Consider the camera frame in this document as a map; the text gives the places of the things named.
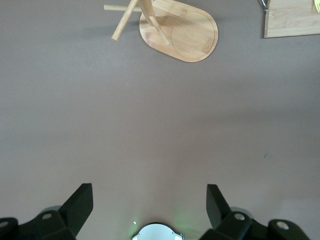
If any wooden cup rack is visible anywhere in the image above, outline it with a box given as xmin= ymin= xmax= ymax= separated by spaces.
xmin=103 ymin=0 xmax=219 ymax=63

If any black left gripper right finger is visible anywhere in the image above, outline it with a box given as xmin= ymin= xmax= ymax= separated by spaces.
xmin=199 ymin=184 xmax=311 ymax=240

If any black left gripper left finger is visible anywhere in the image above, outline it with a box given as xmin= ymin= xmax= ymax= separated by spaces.
xmin=0 ymin=183 xmax=94 ymax=240

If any wooden cutting board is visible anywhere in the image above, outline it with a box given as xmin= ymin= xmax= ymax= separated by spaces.
xmin=258 ymin=0 xmax=320 ymax=39

